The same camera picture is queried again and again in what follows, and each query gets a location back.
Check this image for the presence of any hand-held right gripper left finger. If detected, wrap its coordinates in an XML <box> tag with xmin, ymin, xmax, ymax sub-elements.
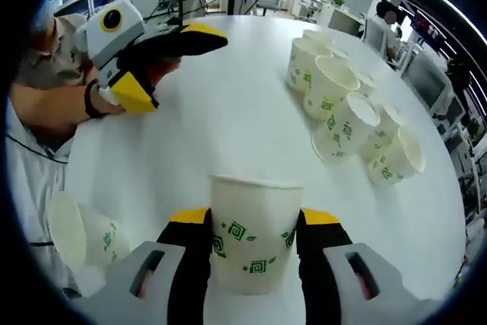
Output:
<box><xmin>81</xmin><ymin>206</ymin><xmax>213</xmax><ymax>325</ymax></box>

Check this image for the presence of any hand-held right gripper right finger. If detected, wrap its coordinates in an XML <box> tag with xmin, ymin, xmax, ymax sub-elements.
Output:
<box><xmin>295</xmin><ymin>206</ymin><xmax>433</xmax><ymax>325</ymax></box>

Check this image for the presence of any green printed white paper cup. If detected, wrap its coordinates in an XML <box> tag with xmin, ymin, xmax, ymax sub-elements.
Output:
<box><xmin>207</xmin><ymin>174</ymin><xmax>304</xmax><ymax>296</ymax></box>

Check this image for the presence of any nested stack of paper cups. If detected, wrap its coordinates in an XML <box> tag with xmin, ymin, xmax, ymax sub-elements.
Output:
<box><xmin>46</xmin><ymin>190</ymin><xmax>131</xmax><ymax>276</ymax></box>

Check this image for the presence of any cluster of white paper cups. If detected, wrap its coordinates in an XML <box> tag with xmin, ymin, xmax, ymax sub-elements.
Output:
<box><xmin>285</xmin><ymin>29</ymin><xmax>426</xmax><ymax>186</ymax></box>

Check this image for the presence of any person's left hand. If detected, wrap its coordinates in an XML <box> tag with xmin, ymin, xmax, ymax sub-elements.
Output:
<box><xmin>94</xmin><ymin>56</ymin><xmax>183</xmax><ymax>116</ymax></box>

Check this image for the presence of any black wristband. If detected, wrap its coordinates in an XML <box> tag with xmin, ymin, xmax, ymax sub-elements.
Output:
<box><xmin>83</xmin><ymin>78</ymin><xmax>107</xmax><ymax>120</ymax></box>

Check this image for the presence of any white mesh office chair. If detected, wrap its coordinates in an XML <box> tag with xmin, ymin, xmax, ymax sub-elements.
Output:
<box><xmin>360</xmin><ymin>18</ymin><xmax>390</xmax><ymax>54</ymax></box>
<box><xmin>402</xmin><ymin>54</ymin><xmax>454</xmax><ymax>110</ymax></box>

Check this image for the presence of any wall display screen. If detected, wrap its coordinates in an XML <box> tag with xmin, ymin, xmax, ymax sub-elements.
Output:
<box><xmin>412</xmin><ymin>12</ymin><xmax>439</xmax><ymax>39</ymax></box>

